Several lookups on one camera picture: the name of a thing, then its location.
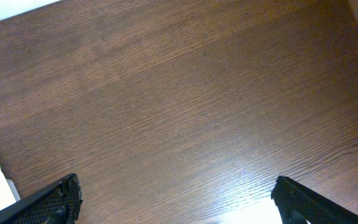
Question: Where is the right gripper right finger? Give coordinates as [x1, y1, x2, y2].
[271, 175, 358, 224]

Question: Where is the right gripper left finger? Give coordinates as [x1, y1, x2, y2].
[0, 173, 83, 224]

